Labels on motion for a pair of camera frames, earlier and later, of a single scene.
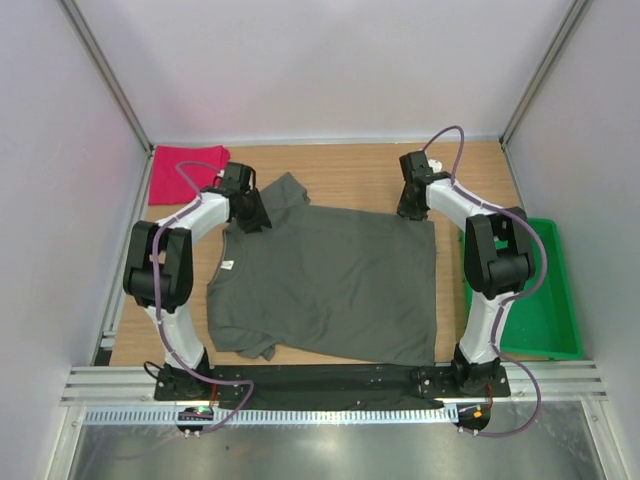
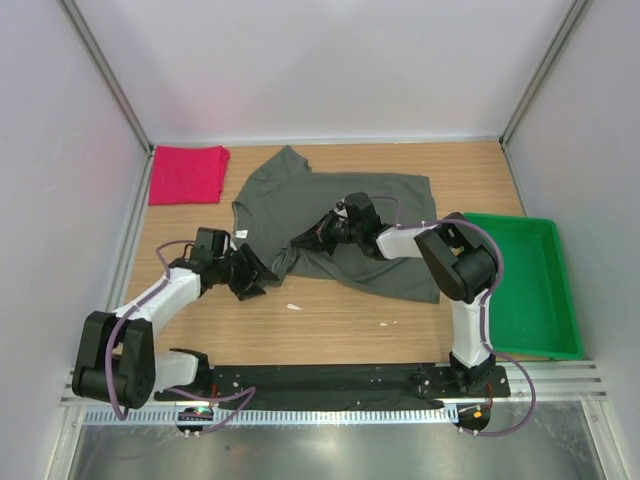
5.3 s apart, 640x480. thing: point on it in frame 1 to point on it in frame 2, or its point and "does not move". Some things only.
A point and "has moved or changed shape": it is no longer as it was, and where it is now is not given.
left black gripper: x=260 y=217 to x=255 y=264
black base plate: x=358 y=386 does not move
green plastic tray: x=542 y=324 does not move
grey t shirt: x=325 y=284 has moved or changed shape
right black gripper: x=404 y=210 to x=318 y=238
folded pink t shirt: x=166 y=184 does not move
